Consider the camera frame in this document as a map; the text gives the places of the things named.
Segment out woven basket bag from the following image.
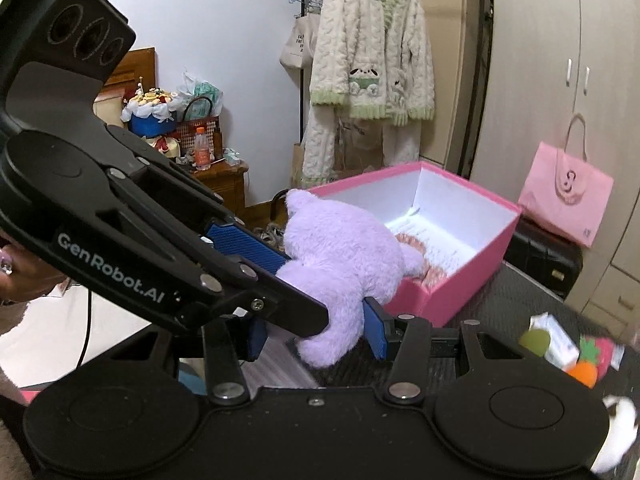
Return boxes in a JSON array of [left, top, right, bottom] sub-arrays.
[[176, 96, 224, 159]]

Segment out canvas tote bag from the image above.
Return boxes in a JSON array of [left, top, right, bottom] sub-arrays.
[[280, 0, 322, 70]]

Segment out white wardrobe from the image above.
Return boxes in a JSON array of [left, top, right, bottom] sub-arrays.
[[460, 0, 639, 336]]

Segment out pink cardboard box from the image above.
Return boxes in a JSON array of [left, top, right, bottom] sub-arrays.
[[311, 162, 521, 327]]

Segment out green ball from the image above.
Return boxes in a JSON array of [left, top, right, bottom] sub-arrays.
[[518, 328, 551, 358]]

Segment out pink floral cloth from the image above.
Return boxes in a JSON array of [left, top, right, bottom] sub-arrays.
[[395, 233, 448, 289]]

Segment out grey white shoe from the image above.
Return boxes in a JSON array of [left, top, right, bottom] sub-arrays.
[[253, 221, 284, 252]]

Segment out pink paper shopping bag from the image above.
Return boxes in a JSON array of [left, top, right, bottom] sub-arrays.
[[518, 136, 614, 248]]

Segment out cream fleece pajama jacket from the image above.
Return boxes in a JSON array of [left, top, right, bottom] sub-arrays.
[[309, 0, 435, 126]]

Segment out purple plush toy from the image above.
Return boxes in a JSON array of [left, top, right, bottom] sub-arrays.
[[277, 190, 426, 368]]

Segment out cream fleece pajama pants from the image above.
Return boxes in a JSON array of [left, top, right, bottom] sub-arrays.
[[296, 106, 422, 188]]

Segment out person's left hand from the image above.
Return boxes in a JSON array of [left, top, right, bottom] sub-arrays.
[[1, 232, 66, 304]]

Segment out pink strawberry plush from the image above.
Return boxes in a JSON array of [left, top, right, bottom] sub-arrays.
[[594, 337, 616, 376]]

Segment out wooden nightstand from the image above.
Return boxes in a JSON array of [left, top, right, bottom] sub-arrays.
[[93, 47, 248, 217]]

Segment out white black plush toy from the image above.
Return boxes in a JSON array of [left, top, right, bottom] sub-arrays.
[[591, 396, 639, 474]]

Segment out white tissue pack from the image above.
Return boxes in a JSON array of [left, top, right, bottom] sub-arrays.
[[529, 312, 579, 370]]

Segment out orange carrot plush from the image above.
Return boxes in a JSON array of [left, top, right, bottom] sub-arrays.
[[566, 338, 600, 389]]

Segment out blue flower bouquet box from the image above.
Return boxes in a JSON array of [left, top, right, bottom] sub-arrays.
[[120, 87, 184, 139]]

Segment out orange drink bottle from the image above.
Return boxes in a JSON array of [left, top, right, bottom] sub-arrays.
[[193, 127, 212, 171]]

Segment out black suitcase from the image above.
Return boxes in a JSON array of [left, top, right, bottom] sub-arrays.
[[504, 217, 584, 299]]

